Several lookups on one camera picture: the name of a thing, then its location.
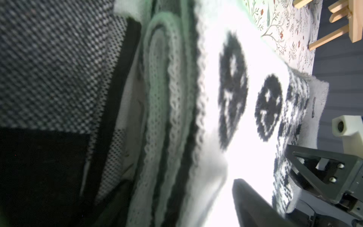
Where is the smiley face patterned scarf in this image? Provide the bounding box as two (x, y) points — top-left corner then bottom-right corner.
(124, 0), (330, 227)

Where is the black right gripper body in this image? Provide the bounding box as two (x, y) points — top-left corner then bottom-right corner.
(285, 145), (363, 220)

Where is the grey black checked scarf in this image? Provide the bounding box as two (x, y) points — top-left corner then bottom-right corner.
(1, 1), (141, 227)

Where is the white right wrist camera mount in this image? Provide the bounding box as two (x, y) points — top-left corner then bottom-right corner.
(332, 115), (363, 158)

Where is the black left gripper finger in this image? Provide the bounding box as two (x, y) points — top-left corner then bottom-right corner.
(232, 179), (294, 227)

